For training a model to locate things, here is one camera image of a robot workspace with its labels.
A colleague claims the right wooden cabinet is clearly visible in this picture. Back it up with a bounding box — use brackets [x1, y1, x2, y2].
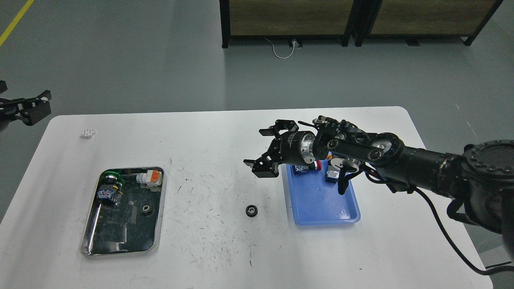
[352, 0, 502, 47]

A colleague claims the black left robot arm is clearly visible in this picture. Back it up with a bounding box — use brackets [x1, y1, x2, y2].
[0, 90, 52, 132]

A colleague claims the wooden cabinet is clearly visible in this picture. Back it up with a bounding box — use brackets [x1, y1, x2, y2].
[352, 0, 502, 47]
[220, 0, 362, 48]

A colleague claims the black gear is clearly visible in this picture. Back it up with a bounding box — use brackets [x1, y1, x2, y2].
[140, 204, 155, 217]
[245, 205, 258, 218]

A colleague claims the white power cable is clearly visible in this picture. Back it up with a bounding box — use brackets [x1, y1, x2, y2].
[263, 38, 302, 59]

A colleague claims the green push button switch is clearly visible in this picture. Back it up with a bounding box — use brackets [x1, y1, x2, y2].
[96, 169, 125, 206]

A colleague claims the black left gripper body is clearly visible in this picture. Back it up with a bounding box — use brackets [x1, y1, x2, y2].
[0, 98, 28, 125]

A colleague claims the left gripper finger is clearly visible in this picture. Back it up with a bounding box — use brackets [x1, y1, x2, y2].
[20, 90, 52, 126]

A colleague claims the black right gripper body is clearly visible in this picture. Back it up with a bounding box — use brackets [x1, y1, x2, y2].
[263, 130, 315, 166]

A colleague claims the left wooden cabinet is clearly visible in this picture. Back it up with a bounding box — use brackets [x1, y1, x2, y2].
[220, 0, 362, 48]

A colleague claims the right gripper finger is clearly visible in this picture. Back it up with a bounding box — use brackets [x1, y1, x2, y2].
[259, 119, 299, 139]
[243, 155, 280, 179]

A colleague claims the orange white connector block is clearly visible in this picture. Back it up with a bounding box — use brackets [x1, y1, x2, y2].
[136, 170, 163, 191]

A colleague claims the blue plastic tray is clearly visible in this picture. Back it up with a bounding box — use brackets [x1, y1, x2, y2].
[285, 154, 361, 226]

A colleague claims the yellow push button switch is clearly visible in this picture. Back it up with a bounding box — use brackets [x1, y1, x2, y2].
[325, 157, 341, 183]

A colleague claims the stainless steel tray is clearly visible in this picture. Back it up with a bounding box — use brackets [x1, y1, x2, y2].
[80, 167, 166, 256]

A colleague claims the red push button switch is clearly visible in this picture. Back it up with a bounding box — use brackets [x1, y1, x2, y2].
[292, 160, 322, 175]

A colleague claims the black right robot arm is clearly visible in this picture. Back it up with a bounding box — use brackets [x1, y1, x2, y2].
[243, 115, 514, 276]

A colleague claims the small white plastic clip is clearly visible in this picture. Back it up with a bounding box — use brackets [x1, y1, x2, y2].
[80, 129, 96, 139]

